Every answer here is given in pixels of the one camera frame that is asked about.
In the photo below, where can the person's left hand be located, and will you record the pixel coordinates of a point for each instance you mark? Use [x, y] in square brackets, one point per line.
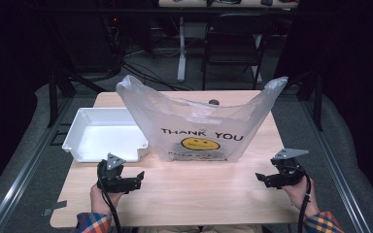
[102, 200]

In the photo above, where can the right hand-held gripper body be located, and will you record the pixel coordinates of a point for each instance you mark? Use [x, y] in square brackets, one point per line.
[288, 173]

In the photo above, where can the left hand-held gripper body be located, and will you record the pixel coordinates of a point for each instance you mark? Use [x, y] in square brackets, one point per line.
[111, 181]

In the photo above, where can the person's right hand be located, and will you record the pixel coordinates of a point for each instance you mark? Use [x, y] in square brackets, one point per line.
[299, 194]

